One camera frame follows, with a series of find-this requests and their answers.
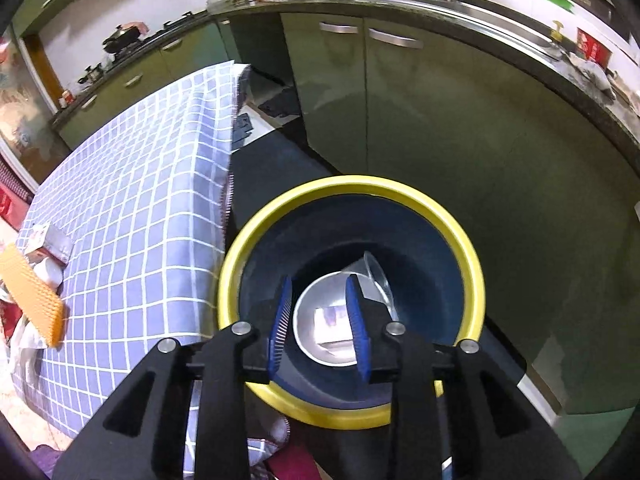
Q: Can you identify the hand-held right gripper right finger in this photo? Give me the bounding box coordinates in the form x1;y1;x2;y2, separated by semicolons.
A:
345;275;583;480

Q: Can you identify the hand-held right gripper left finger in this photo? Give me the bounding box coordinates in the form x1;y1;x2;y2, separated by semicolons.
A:
52;276;293;480

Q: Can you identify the white paper bowl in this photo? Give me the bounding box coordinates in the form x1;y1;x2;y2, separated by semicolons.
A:
292;271;396;367

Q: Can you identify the clear plastic cup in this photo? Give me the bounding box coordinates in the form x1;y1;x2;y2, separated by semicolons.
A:
345;251;401;321

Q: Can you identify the yellow rimmed dark blue bin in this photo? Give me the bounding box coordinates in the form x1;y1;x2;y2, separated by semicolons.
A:
216;175;486;431

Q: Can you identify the white tissue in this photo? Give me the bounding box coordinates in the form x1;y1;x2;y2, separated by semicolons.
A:
30;255;63;293

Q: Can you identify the orange waffle sponge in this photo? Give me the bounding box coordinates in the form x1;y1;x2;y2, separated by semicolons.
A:
0;242;67;348

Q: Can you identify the blue checkered tablecloth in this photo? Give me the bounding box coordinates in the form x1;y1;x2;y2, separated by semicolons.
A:
10;60;296;480

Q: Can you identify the green sink base cabinet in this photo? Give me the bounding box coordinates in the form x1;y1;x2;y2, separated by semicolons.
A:
215;10;640;416

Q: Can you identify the black foam floor mat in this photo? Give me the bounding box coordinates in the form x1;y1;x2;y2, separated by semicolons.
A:
232;112;253;151
260;87;301;118

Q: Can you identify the grey and red packet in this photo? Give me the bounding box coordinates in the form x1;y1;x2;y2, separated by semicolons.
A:
17;222;73;267

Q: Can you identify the white plastic bag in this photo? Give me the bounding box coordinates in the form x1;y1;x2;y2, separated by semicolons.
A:
7;310;46;361

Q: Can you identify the purple checkered cloth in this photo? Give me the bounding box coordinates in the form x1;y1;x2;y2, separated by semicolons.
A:
30;442;71;480

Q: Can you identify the green stove base cabinet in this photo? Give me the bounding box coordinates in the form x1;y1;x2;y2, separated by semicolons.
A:
52;20;241;151

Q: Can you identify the black gas stove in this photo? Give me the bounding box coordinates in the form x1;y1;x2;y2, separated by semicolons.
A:
162;10;208;31

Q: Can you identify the black pot with lid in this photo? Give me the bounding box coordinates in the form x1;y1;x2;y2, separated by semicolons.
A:
102;25;143;53

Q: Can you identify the glass sliding door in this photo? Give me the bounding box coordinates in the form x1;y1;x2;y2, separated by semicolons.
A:
0;25;66;201

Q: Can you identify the steel sink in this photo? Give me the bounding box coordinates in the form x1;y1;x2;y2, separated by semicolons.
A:
450;0;566;56

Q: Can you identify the grey dish rag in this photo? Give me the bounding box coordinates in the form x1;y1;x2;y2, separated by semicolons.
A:
565;55;621;103

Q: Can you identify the green upper cabinet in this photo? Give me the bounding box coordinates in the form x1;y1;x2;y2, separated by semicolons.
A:
10;0;71;38

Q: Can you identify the long metal cabinet handle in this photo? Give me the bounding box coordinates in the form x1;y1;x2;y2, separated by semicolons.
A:
368;29;423;50

